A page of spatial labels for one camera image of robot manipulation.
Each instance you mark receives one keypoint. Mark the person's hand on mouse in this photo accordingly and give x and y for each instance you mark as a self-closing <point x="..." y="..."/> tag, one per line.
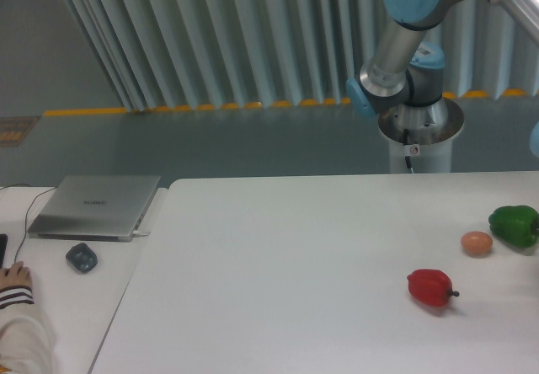
<point x="17" y="275"/>

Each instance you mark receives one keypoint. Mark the red bell pepper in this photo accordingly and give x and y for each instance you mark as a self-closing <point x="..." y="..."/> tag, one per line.
<point x="431" y="287"/>

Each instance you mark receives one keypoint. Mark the brown egg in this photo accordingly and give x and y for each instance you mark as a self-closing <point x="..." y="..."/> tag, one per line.
<point x="476" y="243"/>

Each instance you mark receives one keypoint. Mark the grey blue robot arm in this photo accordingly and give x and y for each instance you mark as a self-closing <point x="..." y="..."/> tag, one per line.
<point x="401" y="84"/>

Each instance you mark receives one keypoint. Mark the cream striped sleeve forearm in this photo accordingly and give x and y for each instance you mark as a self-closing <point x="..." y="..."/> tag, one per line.
<point x="26" y="342"/>

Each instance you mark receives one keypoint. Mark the black phone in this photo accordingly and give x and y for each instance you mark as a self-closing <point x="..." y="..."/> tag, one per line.
<point x="3" y="247"/>

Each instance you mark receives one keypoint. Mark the dark blue small tray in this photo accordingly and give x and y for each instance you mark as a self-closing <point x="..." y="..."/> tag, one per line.
<point x="82" y="258"/>

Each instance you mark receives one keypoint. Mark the silver closed laptop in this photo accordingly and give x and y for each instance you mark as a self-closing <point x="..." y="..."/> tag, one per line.
<point x="96" y="207"/>

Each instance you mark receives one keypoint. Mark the white folding partition screen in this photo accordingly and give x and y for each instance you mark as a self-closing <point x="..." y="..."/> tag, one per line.
<point x="230" y="53"/>

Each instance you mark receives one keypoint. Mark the green bell pepper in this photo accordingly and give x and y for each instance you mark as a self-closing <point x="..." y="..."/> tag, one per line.
<point x="515" y="225"/>

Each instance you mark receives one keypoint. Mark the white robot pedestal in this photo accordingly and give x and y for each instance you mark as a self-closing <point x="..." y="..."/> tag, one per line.
<point x="420" y="139"/>

